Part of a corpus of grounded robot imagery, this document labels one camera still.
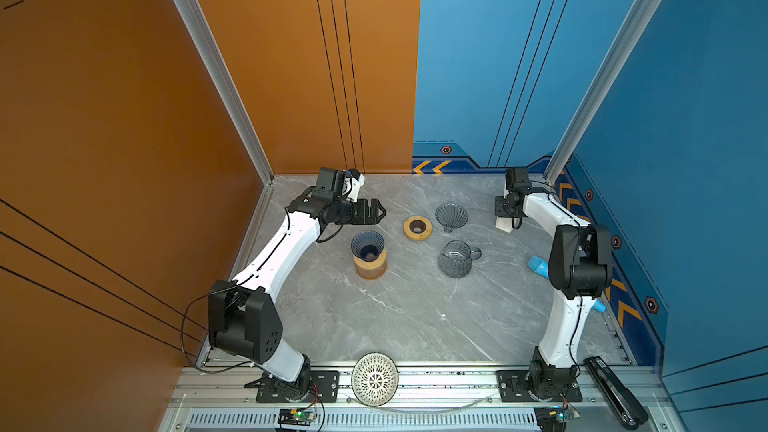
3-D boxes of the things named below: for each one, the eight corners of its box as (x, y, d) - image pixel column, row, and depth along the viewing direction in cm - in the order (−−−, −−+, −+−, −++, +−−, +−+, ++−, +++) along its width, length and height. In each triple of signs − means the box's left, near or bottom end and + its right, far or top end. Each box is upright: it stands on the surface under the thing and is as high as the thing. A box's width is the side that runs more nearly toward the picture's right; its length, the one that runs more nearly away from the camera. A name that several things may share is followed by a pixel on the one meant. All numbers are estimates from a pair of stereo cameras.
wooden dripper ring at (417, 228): (403, 240, 103) (403, 236, 101) (403, 220, 108) (403, 216, 106) (432, 240, 103) (433, 236, 101) (430, 220, 108) (431, 216, 106)
